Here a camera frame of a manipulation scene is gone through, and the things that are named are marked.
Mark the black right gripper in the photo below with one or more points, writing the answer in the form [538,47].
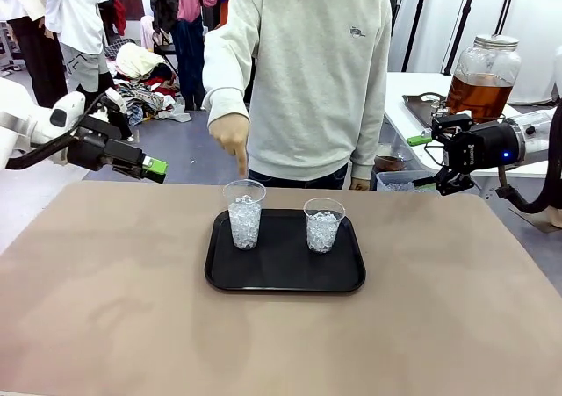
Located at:
[487,148]

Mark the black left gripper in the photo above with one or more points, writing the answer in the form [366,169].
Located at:
[98,148]

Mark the clear iced plastic cup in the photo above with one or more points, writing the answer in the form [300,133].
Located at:
[244,225]
[323,233]

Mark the person's left forearm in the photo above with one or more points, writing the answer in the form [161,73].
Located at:
[373,119]

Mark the person's right forearm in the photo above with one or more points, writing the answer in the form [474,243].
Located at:
[226,84]

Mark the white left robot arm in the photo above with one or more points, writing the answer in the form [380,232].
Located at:
[26,124]

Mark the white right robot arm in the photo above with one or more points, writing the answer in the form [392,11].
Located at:
[538,128]

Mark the person's right hand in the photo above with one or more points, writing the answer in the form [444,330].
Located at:
[232,134]

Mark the person's left hand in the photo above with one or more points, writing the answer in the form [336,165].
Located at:
[359,184]

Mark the brown serving tray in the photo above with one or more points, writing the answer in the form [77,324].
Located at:
[421,110]

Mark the brown bowl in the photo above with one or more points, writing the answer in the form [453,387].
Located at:
[391,161]

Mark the clear plastic ice container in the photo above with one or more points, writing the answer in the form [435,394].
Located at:
[395,182]

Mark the white side table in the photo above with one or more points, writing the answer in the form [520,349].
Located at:
[417,84]

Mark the glass tea dispenser jar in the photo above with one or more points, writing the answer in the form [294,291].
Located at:
[483,80]

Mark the pile of clothes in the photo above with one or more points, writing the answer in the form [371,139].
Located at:
[140,84]

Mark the black stand leg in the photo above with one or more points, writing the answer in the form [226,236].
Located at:
[415,23]
[506,5]
[461,23]

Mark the figure in pink top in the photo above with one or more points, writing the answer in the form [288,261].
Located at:
[193,40]

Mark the black plastic tray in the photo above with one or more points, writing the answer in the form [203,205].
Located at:
[281,268]

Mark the person in grey sweatshirt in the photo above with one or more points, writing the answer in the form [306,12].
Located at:
[307,84]

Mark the figure in white shirt shorts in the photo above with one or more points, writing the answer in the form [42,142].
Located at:
[79,27]

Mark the figure in black trousers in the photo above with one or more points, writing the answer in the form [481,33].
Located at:
[35,53]

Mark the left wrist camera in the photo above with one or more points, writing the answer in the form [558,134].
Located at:
[115,110]

